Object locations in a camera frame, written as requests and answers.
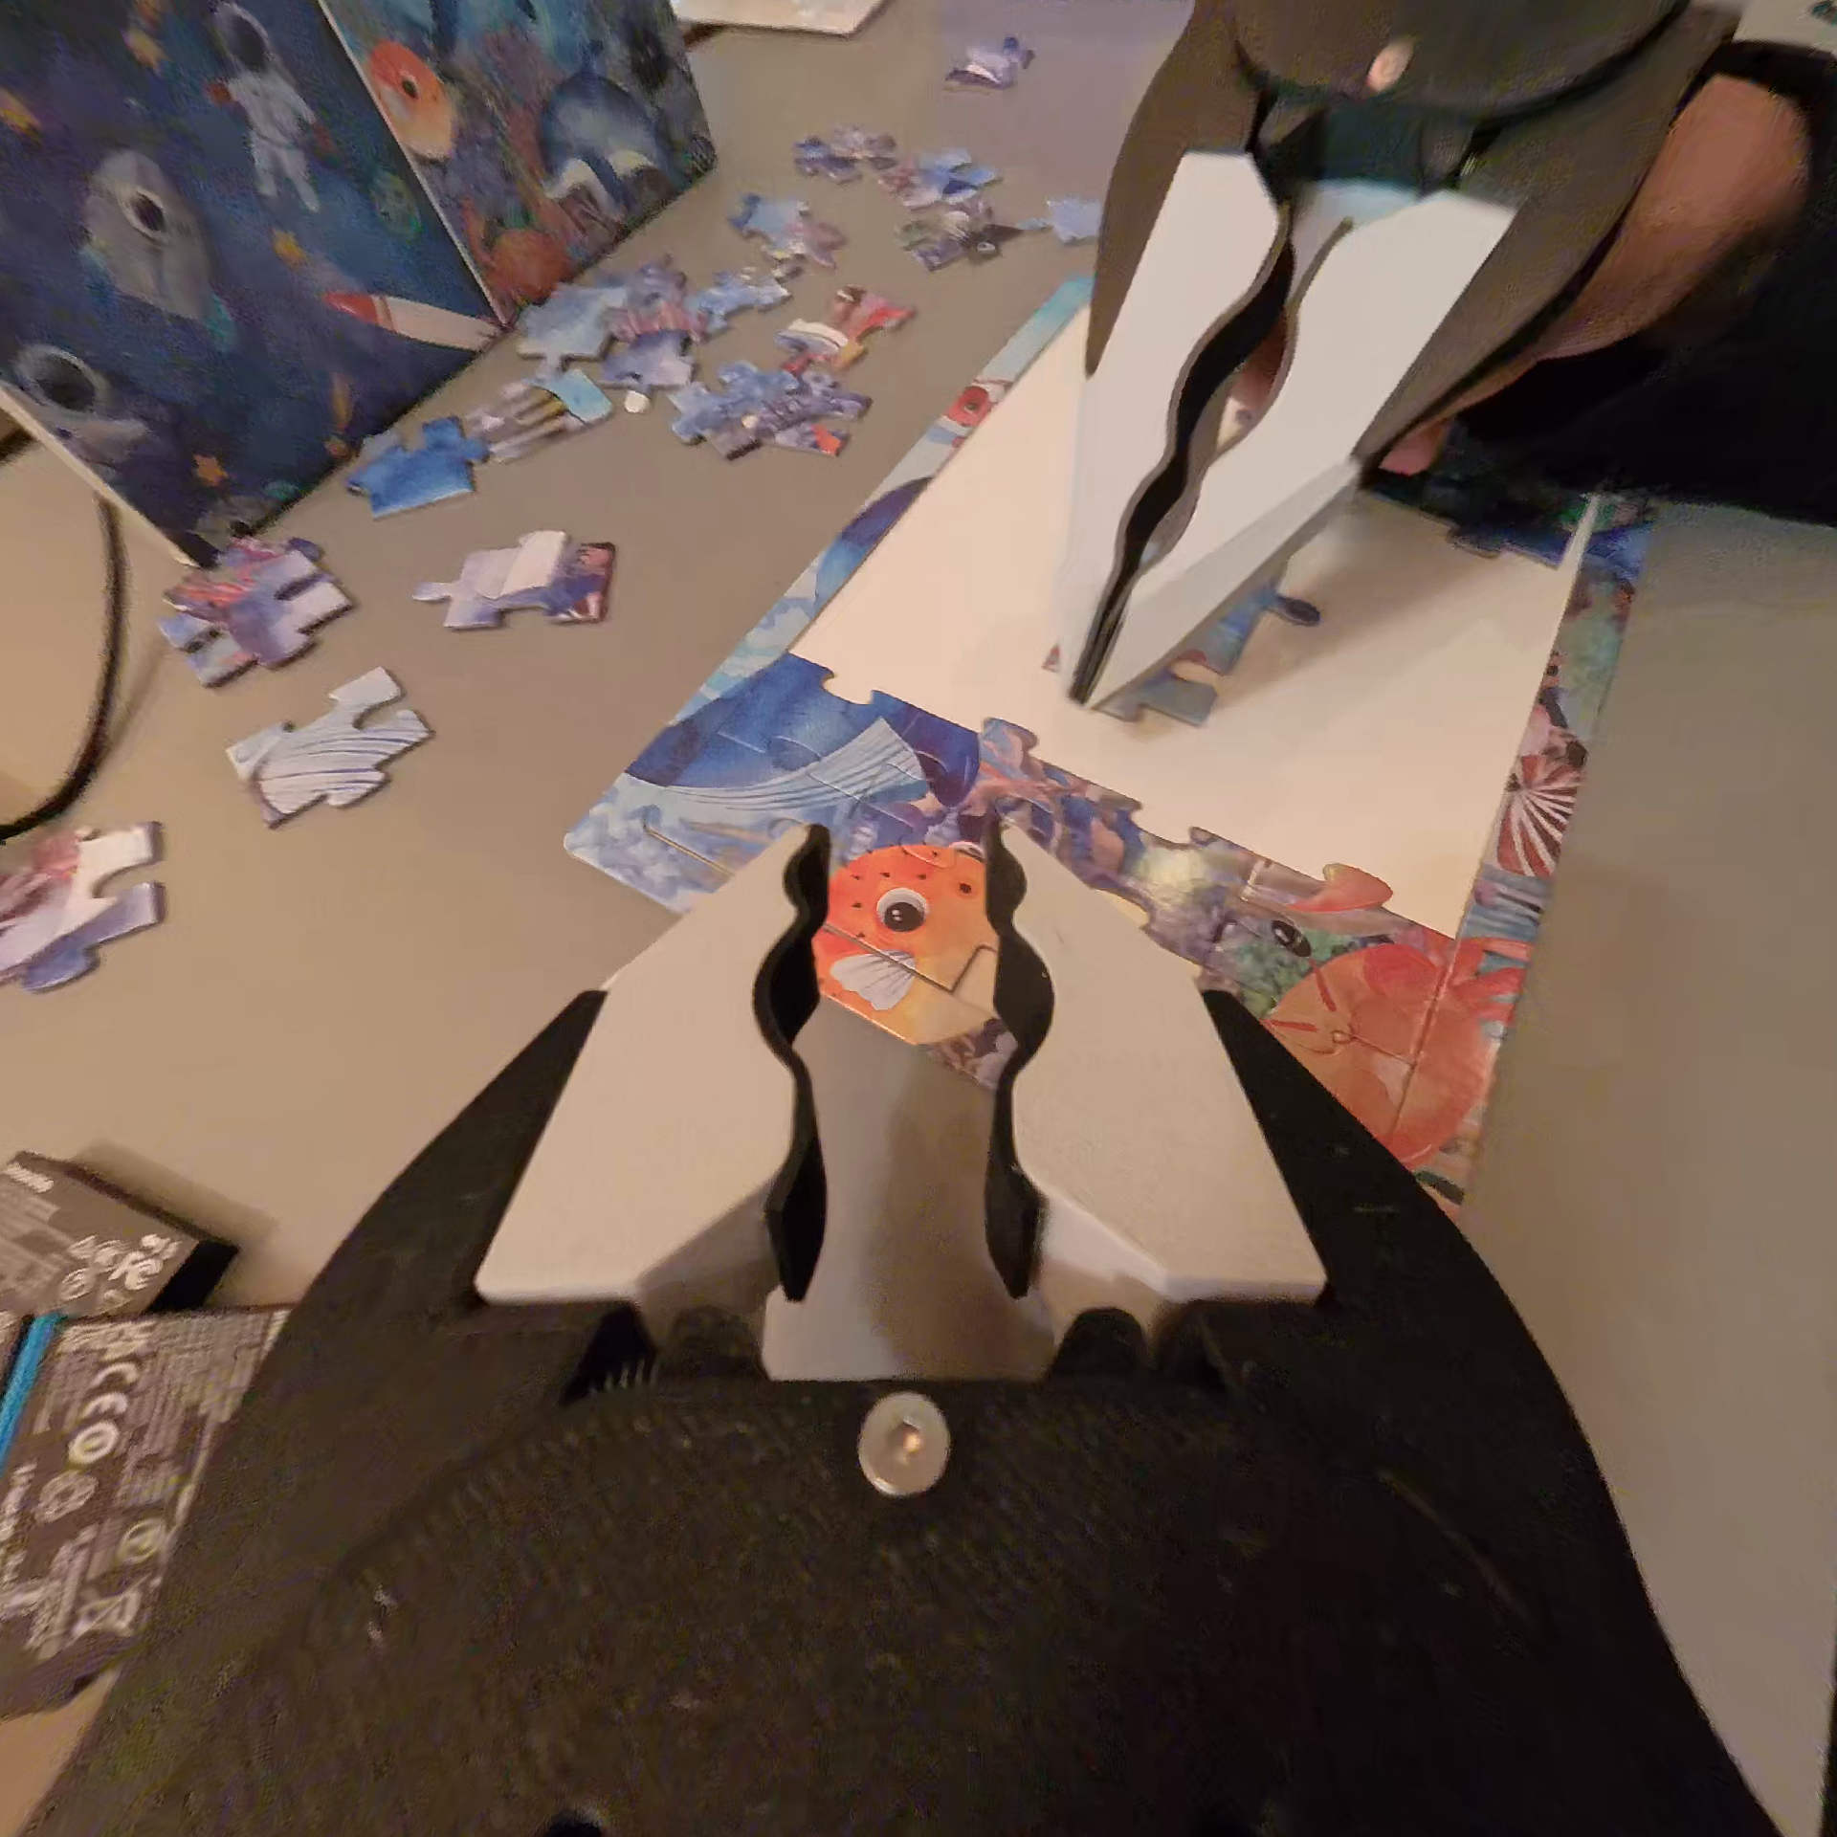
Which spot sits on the black printed cardboard box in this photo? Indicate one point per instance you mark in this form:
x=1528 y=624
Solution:
x=85 y=1234
x=100 y=1508

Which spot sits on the person's right forearm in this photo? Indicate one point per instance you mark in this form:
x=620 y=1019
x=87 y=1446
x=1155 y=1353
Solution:
x=1722 y=444

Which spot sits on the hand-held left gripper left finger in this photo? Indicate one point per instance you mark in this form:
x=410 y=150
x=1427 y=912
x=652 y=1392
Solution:
x=646 y=1120

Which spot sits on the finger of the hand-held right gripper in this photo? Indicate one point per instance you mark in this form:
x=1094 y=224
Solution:
x=1362 y=332
x=1134 y=316

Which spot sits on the ocean jigsaw puzzle tray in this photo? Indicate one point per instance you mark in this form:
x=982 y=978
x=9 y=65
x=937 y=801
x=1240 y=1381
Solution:
x=1362 y=747

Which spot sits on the orange pufferfish puzzle piece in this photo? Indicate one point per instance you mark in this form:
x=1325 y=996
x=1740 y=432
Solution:
x=903 y=905

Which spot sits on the illustrated puzzle box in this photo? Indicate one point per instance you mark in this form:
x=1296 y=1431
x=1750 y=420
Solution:
x=215 y=216

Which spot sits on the white paper sheet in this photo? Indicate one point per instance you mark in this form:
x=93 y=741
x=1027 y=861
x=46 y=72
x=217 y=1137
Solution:
x=775 y=11

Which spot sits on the scattered loose puzzle pieces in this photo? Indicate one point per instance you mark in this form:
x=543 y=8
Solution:
x=331 y=747

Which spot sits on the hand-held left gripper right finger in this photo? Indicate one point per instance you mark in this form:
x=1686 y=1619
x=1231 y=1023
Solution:
x=1149 y=1150

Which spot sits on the assembled crab whale puzzle pieces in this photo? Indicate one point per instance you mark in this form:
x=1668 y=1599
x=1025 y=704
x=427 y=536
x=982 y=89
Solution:
x=1362 y=1005

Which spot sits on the person's right hand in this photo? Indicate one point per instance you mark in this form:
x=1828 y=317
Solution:
x=1709 y=243

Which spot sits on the assembled coral reef puzzle pieces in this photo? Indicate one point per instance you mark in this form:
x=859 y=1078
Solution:
x=1521 y=538

